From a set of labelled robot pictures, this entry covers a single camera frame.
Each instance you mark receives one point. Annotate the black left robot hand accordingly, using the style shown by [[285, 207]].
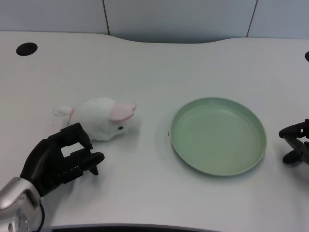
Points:
[[48, 154]]

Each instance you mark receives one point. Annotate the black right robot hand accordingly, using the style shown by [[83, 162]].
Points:
[[296, 142]]

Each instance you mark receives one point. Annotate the white plush rabbit doll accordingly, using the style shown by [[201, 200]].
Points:
[[101, 118]]

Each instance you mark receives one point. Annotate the green round plate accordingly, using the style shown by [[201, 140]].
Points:
[[218, 136]]

